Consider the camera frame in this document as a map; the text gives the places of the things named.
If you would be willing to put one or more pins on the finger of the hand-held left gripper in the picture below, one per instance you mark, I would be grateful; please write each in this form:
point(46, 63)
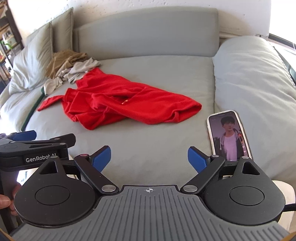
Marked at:
point(67, 139)
point(25, 135)

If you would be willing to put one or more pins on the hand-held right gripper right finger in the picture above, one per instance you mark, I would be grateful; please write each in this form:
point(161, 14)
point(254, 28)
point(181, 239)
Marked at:
point(196, 160)

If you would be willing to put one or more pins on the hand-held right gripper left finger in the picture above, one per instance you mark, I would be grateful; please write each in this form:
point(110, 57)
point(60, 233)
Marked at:
point(101, 160)

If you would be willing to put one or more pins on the red shirt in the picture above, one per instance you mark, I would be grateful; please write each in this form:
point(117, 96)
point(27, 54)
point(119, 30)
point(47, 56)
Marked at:
point(115, 102)

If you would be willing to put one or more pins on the person's left hand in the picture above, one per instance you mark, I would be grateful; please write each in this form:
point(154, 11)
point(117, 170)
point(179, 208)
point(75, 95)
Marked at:
point(5, 202)

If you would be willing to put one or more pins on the smartphone in white case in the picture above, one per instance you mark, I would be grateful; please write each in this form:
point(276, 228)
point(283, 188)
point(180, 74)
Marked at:
point(227, 136)

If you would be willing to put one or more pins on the dark green cloth strip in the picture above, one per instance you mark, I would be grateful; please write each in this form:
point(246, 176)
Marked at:
point(41, 92)

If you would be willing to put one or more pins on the beige grey garment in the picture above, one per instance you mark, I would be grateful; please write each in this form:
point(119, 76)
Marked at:
point(81, 67)

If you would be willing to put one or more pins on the large grey back pillow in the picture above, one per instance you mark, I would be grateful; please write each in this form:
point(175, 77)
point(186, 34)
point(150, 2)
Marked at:
point(30, 60)

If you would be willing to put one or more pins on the tan garment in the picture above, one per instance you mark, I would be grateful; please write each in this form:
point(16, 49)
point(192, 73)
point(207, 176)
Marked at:
point(62, 61)

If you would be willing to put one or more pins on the light grey armrest cushion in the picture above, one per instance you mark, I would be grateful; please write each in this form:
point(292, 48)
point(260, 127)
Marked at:
point(252, 81)

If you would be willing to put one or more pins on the grey sofa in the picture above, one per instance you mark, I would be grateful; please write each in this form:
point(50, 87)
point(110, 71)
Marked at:
point(150, 67)

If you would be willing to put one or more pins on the black metal shelf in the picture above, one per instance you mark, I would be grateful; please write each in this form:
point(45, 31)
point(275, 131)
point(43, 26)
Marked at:
point(7, 27)

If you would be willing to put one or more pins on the olive grey back cushion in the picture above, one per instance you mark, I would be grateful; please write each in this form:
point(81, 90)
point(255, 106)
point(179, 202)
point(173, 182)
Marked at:
point(62, 30)

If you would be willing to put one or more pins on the black-framed window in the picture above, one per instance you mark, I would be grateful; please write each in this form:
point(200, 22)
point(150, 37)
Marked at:
point(284, 23)

